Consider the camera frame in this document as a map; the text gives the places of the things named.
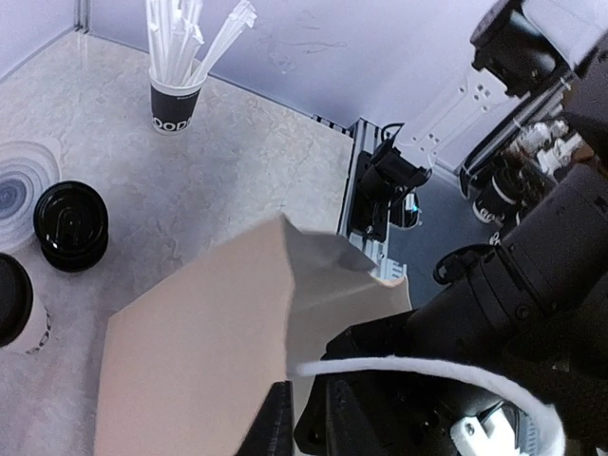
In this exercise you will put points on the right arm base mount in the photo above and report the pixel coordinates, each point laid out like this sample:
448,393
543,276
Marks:
392,178

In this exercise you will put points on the white paper coffee cup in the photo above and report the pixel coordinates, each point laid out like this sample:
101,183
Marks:
35,334

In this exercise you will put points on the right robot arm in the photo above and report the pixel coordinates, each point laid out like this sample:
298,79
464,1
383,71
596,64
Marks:
522,48

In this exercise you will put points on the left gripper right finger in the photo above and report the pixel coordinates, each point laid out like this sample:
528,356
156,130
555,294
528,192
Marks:
341,414

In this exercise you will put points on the right aluminium frame post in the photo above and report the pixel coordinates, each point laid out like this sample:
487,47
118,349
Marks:
82,15

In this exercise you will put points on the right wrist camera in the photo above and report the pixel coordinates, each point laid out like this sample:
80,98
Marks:
500,430

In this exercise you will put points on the black cup of straws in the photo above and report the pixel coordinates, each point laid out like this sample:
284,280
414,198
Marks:
174,41

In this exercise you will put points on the brown paper bag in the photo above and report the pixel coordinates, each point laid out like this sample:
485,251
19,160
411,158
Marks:
187,365

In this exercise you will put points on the black lid stack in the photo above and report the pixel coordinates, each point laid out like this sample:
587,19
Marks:
71,223

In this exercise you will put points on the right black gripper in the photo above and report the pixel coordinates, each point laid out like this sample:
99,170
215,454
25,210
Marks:
533,308

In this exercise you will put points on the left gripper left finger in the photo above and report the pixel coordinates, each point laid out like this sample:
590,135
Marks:
271,433

